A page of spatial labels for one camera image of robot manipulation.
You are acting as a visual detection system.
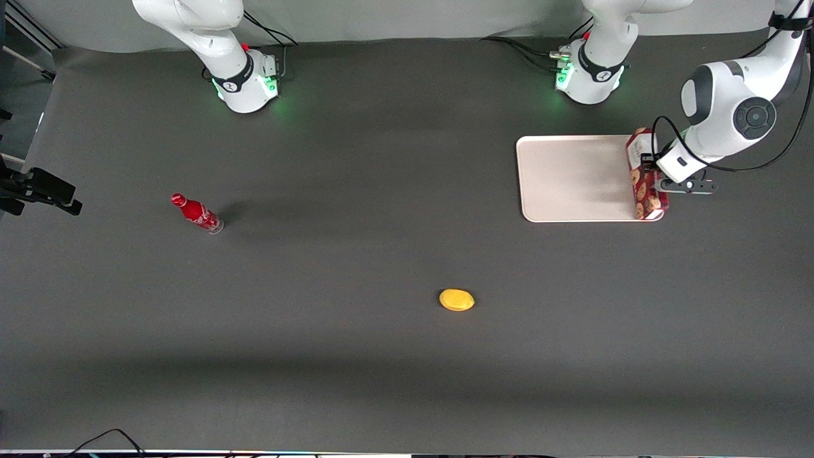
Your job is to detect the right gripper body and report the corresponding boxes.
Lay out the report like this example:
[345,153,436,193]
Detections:
[0,156,30,218]

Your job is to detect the red cookie box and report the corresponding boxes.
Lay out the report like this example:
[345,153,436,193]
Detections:
[626,127,670,221]

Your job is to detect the beige plastic tray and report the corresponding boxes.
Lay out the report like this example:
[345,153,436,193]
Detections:
[516,134,665,223]

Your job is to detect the red cola bottle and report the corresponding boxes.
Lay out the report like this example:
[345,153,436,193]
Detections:
[170,193,224,235]

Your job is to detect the yellow lemon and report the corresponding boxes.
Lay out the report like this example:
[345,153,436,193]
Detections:
[439,289,476,312]

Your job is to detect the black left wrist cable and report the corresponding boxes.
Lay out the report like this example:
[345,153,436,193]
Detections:
[651,0,814,174]

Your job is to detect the aluminium frame bar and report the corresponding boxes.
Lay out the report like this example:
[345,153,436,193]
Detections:
[0,0,66,83]

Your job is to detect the black left arm base cables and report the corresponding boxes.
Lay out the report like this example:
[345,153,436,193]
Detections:
[479,15,595,74]

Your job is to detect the black arm base cables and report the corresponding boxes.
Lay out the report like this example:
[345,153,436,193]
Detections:
[202,10,300,82]
[479,15,595,74]

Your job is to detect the black cable at table edge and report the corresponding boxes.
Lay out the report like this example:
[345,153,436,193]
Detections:
[64,428,148,458]

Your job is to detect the black right arm base cables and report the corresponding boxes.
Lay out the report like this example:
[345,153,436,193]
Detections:
[202,10,300,82]

